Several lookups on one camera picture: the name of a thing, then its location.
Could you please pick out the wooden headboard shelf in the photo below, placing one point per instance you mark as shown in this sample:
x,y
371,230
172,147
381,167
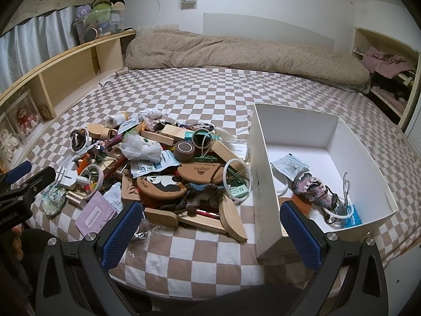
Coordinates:
x,y
69,72

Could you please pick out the brown tape roll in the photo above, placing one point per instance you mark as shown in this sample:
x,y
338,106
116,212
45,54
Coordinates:
x,y
184,153

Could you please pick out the clear plastic hook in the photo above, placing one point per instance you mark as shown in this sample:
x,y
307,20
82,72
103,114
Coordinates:
x,y
345,191

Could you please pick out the white plastic bag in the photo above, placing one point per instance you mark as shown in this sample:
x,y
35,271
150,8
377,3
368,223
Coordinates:
x,y
138,146

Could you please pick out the wooden closet niche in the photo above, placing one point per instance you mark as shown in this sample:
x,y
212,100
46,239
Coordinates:
x,y
408,105

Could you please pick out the white blue sachet packet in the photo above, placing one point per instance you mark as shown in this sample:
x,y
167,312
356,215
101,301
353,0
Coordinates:
x,y
148,166

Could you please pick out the brown leather piece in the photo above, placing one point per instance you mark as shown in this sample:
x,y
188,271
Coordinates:
x,y
299,204

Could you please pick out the pink black crocheted pouch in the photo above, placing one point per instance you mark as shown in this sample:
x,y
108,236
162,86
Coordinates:
x,y
312,187

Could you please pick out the white box container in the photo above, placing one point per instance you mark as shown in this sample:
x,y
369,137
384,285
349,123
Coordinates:
x,y
263,187

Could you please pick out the cork coaster with brown logo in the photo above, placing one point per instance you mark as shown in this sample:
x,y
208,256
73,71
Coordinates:
x,y
200,171

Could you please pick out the pink clothes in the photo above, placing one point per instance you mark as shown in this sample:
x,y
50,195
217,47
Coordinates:
x,y
381,61

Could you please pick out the clear tape roll dark core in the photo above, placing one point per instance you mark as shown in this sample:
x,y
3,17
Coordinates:
x,y
213,134

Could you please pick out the pale green small box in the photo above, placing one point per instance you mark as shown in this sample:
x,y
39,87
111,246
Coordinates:
x,y
238,191

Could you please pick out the white plush flowers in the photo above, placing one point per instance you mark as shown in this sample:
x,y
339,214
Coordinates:
x,y
8,144

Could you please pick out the white tape roll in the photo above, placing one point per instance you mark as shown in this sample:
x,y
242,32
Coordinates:
x,y
98,171

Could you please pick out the grey curtain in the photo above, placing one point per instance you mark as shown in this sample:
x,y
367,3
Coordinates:
x,y
33,39

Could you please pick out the black white patterned item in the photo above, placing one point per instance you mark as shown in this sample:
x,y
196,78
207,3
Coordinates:
x,y
205,126

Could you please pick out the dark clothes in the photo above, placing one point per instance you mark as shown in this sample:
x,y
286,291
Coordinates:
x,y
388,84

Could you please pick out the marbled shell dish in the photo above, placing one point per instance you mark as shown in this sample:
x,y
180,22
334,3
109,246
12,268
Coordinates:
x,y
54,200

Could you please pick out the panda cork coaster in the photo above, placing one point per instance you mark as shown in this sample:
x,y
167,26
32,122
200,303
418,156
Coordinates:
x,y
161,184

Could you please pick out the thin wooden strip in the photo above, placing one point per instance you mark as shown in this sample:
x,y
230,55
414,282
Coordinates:
x,y
200,224

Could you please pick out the person's left hand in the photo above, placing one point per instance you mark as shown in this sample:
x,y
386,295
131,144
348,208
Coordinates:
x,y
17,243

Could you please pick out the tape roll with black clip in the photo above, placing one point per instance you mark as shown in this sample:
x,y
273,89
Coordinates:
x,y
80,140

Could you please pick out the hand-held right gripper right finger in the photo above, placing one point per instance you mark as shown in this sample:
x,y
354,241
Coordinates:
x,y
301,237

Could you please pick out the clear bin of toys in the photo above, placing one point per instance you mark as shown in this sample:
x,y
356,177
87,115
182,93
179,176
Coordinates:
x,y
98,19

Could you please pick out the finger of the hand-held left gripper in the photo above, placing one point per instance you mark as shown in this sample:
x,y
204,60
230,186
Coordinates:
x,y
18,171
36,181

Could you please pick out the light wooden block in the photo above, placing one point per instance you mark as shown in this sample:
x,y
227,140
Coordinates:
x,y
174,131

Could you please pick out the clear card holder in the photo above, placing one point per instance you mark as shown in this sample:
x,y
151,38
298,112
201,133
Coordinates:
x,y
238,146

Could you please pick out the white wall panel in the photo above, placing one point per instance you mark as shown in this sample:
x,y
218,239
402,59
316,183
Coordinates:
x,y
263,26

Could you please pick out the long wooden block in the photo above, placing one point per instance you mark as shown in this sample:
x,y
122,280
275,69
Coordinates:
x,y
227,151

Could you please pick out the red pen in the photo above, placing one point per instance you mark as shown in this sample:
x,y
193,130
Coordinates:
x,y
207,213

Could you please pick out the wooden bar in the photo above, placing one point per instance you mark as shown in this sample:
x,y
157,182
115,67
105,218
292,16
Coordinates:
x,y
158,137

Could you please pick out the wooden leaf-shaped piece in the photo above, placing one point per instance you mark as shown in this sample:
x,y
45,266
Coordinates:
x,y
232,220

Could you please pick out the round wooden piece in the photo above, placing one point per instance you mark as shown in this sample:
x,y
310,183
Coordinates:
x,y
98,130

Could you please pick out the beige duvet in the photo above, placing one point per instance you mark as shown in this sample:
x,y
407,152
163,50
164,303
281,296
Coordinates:
x,y
230,52

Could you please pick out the white louvre door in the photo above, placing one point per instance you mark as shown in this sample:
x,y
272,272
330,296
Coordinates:
x,y
413,128

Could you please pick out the framed teddy bear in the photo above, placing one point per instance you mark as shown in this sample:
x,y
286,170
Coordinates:
x,y
26,118

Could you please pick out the brown lettered cork card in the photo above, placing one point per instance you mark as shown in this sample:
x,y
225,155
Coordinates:
x,y
130,187

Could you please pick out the wooden half-oval piece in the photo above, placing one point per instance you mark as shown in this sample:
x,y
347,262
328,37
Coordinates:
x,y
161,217

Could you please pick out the blue brown crocheted pouch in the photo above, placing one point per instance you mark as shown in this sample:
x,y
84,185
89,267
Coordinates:
x,y
197,197

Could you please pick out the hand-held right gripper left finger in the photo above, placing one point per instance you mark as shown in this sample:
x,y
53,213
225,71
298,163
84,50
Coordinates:
x,y
121,233

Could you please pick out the white blue flat packet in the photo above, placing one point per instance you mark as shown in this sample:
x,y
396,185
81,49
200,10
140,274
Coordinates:
x,y
127,126

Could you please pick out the crumpled clear wrap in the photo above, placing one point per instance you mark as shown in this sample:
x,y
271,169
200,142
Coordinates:
x,y
151,114

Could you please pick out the white printed receipt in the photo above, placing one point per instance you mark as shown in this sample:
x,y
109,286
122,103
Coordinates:
x,y
113,197

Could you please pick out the white bottle yellow cap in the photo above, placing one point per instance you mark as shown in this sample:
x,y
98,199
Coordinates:
x,y
116,118

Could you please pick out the white zip tie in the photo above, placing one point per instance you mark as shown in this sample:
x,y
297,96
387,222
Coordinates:
x,y
205,146

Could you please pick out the white power plug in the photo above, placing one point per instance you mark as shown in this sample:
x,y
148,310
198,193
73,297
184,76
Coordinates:
x,y
67,177

